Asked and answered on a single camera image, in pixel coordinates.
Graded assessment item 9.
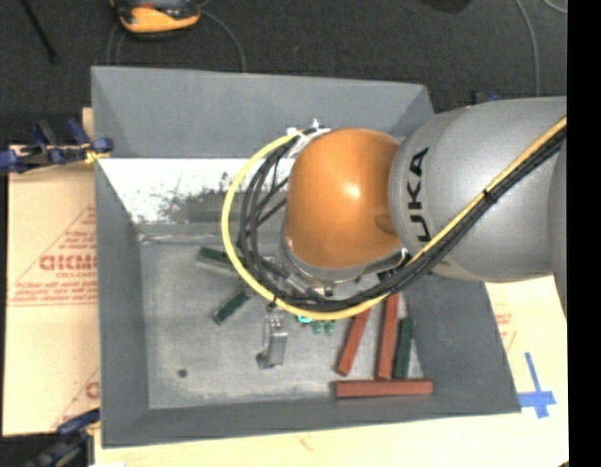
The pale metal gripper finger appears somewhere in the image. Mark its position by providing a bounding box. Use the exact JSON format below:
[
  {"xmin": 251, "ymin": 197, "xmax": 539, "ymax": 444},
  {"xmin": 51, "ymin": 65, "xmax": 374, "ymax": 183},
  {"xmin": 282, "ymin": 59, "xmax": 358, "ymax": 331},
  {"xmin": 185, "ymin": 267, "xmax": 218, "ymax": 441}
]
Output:
[
  {"xmin": 256, "ymin": 311, "xmax": 275, "ymax": 371},
  {"xmin": 271, "ymin": 312, "xmax": 290, "ymax": 367}
]

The dark green flat block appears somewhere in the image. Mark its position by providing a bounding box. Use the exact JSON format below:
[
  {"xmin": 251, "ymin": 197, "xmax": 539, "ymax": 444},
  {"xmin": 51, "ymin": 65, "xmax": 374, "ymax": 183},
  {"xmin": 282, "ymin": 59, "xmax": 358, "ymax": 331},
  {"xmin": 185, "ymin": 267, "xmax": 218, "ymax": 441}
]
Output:
[
  {"xmin": 212, "ymin": 290, "xmax": 252, "ymax": 326},
  {"xmin": 196, "ymin": 246, "xmax": 244, "ymax": 274},
  {"xmin": 393, "ymin": 317, "xmax": 415, "ymax": 380}
]

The grey metal bin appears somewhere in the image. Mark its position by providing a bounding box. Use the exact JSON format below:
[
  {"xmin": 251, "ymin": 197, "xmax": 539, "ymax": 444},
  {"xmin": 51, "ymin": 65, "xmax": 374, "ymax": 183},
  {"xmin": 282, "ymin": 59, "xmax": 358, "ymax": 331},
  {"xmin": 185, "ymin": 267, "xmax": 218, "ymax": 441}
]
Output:
[{"xmin": 89, "ymin": 65, "xmax": 521, "ymax": 447}]

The red-brown flat block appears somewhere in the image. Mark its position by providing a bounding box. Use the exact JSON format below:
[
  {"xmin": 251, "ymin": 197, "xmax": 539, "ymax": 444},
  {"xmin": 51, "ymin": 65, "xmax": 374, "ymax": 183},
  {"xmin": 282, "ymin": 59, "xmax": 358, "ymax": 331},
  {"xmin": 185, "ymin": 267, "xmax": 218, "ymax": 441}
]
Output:
[
  {"xmin": 374, "ymin": 291, "xmax": 401, "ymax": 380},
  {"xmin": 333, "ymin": 377, "xmax": 435, "ymax": 400},
  {"xmin": 335, "ymin": 305, "xmax": 372, "ymax": 377}
]

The brown cardboard board, red print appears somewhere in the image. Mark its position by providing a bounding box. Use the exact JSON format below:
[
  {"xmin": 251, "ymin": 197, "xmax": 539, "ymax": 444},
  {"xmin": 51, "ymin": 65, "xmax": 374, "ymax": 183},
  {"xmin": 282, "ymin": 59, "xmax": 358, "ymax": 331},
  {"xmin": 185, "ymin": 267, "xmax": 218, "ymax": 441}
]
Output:
[{"xmin": 1, "ymin": 107, "xmax": 102, "ymax": 437}]

